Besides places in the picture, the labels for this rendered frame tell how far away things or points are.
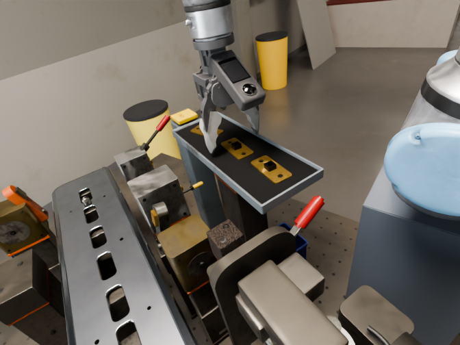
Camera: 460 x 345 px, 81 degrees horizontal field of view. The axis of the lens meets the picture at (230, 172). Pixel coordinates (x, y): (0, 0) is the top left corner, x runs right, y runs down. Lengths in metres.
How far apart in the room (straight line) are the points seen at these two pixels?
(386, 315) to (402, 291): 0.24
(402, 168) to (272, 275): 0.18
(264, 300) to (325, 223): 0.74
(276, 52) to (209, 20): 3.50
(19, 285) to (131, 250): 0.22
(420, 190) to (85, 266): 0.63
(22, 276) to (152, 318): 0.31
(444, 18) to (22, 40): 5.31
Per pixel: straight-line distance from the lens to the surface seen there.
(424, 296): 0.66
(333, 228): 1.02
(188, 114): 0.78
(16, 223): 0.91
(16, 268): 0.76
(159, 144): 2.47
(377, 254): 0.61
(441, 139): 0.31
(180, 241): 0.52
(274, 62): 3.99
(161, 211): 0.56
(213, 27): 0.48
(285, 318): 0.30
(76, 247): 0.76
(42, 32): 2.72
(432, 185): 0.35
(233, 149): 0.57
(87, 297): 0.64
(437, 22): 5.63
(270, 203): 0.43
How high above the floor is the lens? 1.46
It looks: 36 degrees down
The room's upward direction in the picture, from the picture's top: 11 degrees counter-clockwise
